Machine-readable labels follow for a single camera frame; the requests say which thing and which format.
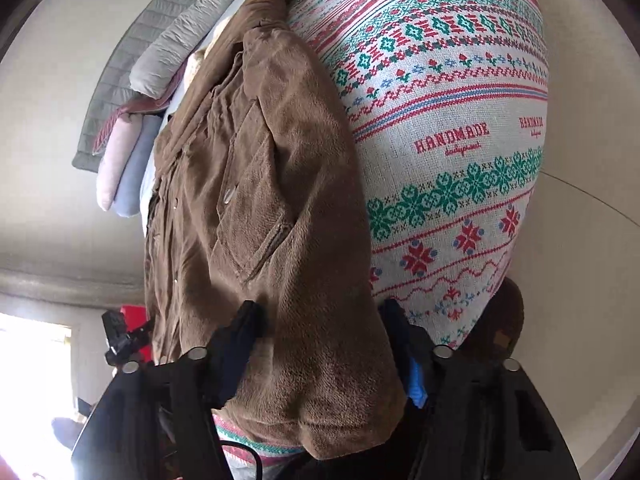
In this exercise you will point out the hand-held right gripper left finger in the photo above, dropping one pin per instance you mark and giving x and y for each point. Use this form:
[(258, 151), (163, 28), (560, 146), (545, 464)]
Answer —
[(235, 355)]

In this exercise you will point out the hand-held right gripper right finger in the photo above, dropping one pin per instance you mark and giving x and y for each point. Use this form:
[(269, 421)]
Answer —
[(417, 385)]

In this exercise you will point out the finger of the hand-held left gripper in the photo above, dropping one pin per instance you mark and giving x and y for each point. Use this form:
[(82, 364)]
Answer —
[(142, 334)]

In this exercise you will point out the bright window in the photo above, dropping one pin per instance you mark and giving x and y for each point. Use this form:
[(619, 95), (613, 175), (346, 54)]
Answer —
[(35, 385)]

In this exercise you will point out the blue-grey folded quilt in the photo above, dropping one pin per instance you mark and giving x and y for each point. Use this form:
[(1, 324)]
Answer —
[(132, 180)]

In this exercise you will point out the pink striped cloth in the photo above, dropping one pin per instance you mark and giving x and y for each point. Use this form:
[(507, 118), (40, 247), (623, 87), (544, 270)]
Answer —
[(130, 107)]

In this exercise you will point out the dark brown fuzzy thing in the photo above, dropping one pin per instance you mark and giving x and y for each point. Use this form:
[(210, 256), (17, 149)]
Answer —
[(500, 315)]

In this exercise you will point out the patterned knit blanket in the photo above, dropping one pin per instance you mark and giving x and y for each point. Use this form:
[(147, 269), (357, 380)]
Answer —
[(450, 110)]

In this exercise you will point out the pink folded quilt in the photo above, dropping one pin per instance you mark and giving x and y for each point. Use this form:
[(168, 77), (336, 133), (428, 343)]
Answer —
[(114, 160)]

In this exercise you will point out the grey-white pillow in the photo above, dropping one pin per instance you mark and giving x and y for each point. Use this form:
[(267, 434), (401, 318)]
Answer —
[(175, 45)]

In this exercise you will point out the grey quilted headboard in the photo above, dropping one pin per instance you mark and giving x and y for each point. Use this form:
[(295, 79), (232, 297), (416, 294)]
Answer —
[(120, 60)]

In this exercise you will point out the bed with white sheet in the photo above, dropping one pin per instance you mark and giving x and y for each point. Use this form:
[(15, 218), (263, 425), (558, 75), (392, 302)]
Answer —
[(149, 210)]

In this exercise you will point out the red chair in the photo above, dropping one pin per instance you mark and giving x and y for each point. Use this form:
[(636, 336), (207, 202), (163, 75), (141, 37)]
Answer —
[(134, 315)]

